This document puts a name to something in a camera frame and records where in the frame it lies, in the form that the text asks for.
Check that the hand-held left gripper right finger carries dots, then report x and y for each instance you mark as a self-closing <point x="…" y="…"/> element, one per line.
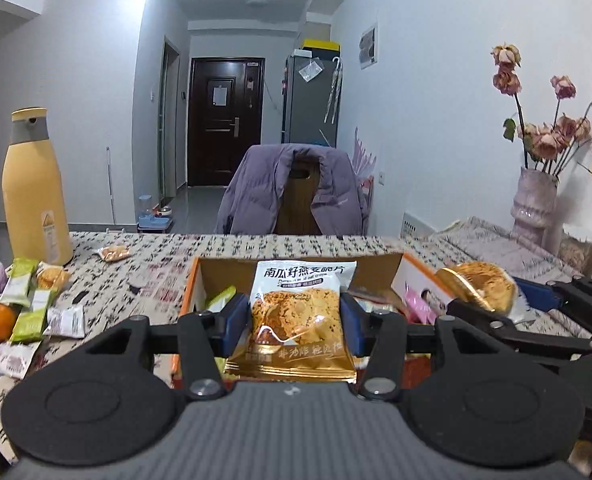
<point x="351" y="320"/>

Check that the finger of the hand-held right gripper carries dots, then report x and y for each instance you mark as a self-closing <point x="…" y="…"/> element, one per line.
<point x="506" y="332"/>
<point x="538" y="295"/>

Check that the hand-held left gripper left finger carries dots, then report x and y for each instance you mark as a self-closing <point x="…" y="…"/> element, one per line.
<point x="235" y="320"/>

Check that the green snack bar packet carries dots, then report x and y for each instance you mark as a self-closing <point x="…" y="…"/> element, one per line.
<point x="220" y="300"/>
<point x="33" y="317"/>
<point x="18" y="280"/>

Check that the red and blue snack packet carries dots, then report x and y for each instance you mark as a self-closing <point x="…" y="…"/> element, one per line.
<point x="381" y="300"/>

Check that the red cardboard box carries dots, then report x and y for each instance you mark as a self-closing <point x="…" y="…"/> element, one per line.
<point x="225" y="272"/>

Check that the white golden crisp packet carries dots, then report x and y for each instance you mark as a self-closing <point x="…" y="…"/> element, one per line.
<point x="301" y="310"/>

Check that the round cake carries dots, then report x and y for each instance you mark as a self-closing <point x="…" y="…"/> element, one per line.
<point x="481" y="282"/>

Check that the pink snack packet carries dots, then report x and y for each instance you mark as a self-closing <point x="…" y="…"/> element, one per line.
<point x="418" y="302"/>

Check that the pink ribbed vase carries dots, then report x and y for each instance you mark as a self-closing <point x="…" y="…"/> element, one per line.
<point x="533" y="205"/>

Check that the purple puffer jacket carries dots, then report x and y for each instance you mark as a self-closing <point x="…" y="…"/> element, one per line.
<point x="248" y="195"/>

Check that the wooden chair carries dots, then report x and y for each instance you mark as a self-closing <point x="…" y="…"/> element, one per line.
<point x="301" y="200"/>

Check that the blue pet feeder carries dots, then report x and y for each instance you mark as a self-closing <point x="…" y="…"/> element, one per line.
<point x="153" y="215"/>

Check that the small golden cookie packet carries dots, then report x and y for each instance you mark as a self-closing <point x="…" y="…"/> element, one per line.
<point x="51" y="277"/>
<point x="114" y="253"/>

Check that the dried rose bouquet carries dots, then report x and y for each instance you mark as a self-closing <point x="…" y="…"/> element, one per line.
<point x="546" y="142"/>

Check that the small white snack packet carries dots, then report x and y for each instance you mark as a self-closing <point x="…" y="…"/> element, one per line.
<point x="65" y="321"/>
<point x="10" y="360"/>

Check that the dark entrance door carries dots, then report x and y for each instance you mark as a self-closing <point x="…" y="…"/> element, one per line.
<point x="225" y="145"/>

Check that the mop stick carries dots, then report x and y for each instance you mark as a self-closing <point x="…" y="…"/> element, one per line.
<point x="110" y="185"/>

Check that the interior side door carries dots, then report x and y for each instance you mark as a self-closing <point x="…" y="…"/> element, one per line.
<point x="168" y="120"/>

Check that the grey refrigerator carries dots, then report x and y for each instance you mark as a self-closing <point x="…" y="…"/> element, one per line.
<point x="301" y="110"/>

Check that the white door notice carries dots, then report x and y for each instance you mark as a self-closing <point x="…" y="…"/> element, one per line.
<point x="219" y="96"/>

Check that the white folded umbrella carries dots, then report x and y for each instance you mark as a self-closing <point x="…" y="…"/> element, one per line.
<point x="333" y="90"/>

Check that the yellow thermos bottle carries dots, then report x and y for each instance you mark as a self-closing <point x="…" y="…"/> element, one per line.
<point x="35" y="200"/>

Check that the clear plastic bag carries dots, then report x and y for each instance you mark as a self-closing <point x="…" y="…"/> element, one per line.
<point x="310" y="70"/>

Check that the yellow box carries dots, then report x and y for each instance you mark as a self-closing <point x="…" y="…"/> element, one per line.
<point x="321" y="44"/>

